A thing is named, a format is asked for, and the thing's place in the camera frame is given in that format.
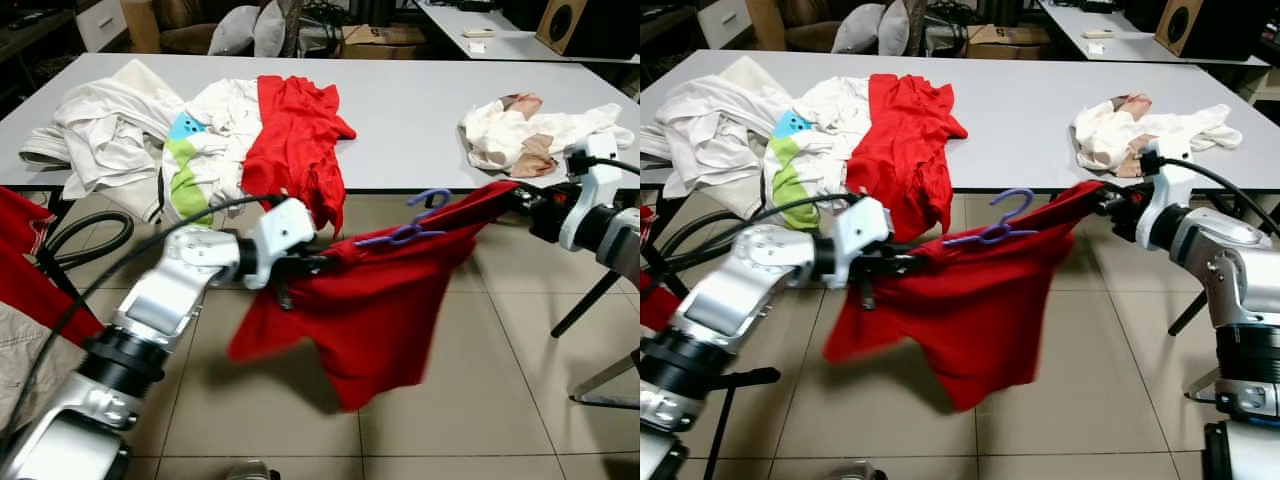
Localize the cream shirt with tan patches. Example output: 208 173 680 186
460 92 636 179
1072 93 1244 179

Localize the red t-shirt with white print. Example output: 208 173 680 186
822 180 1126 413
228 178 531 413

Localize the plain red t-shirt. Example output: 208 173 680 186
240 75 358 236
845 73 969 241

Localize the red garment with plaid trim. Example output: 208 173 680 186
640 205 683 336
0 185 106 346

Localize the white green blue shirt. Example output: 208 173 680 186
160 78 263 226
765 78 873 231

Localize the wooden loudspeaker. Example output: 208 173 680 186
1155 0 1263 59
535 0 641 59

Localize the open brown cardboard box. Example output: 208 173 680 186
340 22 426 59
965 22 1051 59

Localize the white crumpled shirt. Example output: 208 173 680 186
18 58 191 223
640 55 801 201

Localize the grey pillow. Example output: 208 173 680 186
208 5 263 56
832 3 889 56
252 0 288 59
878 0 913 58

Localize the brown armchair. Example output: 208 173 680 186
775 0 851 53
150 0 229 56

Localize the white drawer cabinet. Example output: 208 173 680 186
697 0 753 49
75 0 129 53

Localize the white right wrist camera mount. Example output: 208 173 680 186
1143 135 1196 251
558 133 626 251

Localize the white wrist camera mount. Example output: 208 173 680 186
1143 135 1196 251
240 197 318 291
558 133 626 251
828 195 894 291

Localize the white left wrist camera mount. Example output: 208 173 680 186
240 197 318 291
828 195 894 291

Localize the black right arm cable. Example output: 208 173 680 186
1140 150 1280 236
565 150 641 176

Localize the black metal table frame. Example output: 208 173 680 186
550 268 641 339
1165 290 1216 338

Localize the thick black hose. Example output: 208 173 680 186
45 210 136 263
690 205 771 261

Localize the brown wooden post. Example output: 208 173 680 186
280 0 304 59
905 0 929 59

